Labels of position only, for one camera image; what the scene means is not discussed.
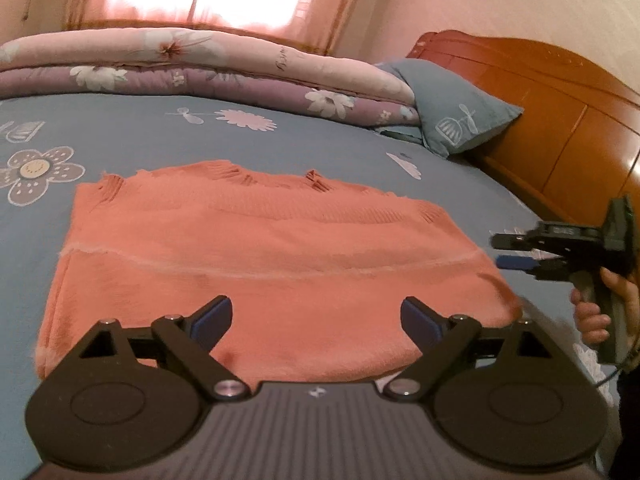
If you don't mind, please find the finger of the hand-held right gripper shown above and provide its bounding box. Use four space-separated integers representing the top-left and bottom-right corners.
490 231 541 252
495 254 543 273

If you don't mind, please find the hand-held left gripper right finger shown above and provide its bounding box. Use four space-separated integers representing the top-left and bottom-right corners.
384 296 581 403

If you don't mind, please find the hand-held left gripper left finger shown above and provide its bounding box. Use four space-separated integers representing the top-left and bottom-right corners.
57 295 251 403

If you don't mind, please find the orange striped sweater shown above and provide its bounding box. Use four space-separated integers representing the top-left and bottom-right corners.
32 159 524 382

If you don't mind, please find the person's right hand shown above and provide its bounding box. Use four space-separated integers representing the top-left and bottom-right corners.
571 267 640 346

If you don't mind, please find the wooden headboard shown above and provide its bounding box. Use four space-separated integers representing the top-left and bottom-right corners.
405 30 640 241

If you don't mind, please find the blue printed pillow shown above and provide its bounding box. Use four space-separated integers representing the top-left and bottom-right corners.
375 58 524 161

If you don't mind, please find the folded floral quilt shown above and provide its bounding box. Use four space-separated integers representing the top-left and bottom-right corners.
0 27 421 128

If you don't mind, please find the black cable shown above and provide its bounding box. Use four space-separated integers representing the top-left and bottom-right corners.
592 330 640 388

